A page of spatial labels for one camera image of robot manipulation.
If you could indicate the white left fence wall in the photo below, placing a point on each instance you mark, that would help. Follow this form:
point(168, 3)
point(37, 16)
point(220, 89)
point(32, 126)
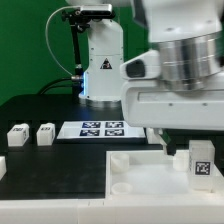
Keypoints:
point(3, 169)

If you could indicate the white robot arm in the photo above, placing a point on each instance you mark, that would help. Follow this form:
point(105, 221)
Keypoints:
point(179, 83)

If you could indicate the white fence wall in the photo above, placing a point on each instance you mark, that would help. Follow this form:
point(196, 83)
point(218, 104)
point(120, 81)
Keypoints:
point(3, 169)
point(75, 211)

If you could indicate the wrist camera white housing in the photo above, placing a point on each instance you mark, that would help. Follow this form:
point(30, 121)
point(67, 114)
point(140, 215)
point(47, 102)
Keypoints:
point(144, 66)

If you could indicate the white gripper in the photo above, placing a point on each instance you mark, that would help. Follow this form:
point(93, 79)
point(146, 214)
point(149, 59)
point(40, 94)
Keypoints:
point(146, 105)

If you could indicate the white front fence wall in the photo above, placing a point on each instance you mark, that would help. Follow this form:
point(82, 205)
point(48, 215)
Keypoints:
point(75, 211)

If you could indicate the black camera on stand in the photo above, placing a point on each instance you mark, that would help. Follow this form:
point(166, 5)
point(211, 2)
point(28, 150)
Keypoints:
point(79, 20)

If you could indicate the AprilTag marker sheet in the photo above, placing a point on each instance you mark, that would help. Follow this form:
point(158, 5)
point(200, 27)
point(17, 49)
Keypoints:
point(98, 129)

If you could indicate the white square tabletop part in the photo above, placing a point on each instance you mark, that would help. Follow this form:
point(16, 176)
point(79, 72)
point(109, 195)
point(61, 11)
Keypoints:
point(151, 172)

